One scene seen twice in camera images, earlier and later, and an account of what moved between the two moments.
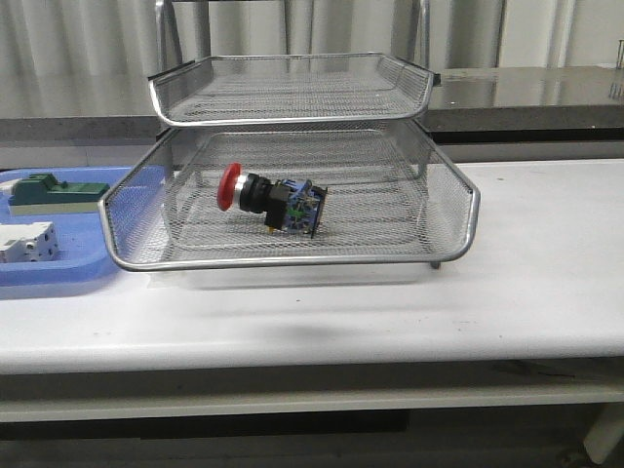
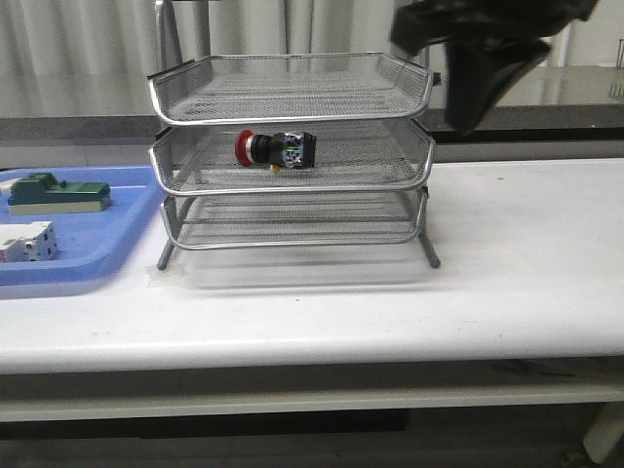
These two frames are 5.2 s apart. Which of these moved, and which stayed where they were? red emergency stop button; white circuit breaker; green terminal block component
Moved: red emergency stop button
Stayed: green terminal block component; white circuit breaker
